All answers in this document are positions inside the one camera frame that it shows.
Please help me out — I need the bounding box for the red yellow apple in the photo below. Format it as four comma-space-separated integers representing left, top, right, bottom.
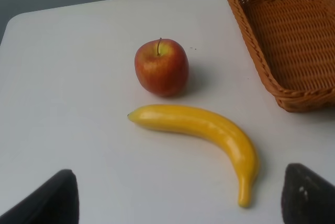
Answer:
135, 38, 189, 97

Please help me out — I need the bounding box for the brown wicker basket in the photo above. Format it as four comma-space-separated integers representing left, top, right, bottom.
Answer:
227, 0, 334, 113

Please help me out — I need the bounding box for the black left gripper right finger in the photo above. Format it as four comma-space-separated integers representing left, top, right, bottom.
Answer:
281, 163, 334, 224

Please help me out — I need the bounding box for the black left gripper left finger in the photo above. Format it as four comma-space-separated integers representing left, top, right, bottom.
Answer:
1, 169, 79, 224

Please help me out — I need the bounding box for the yellow banana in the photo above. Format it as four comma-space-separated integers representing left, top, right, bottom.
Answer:
128, 105, 260, 208

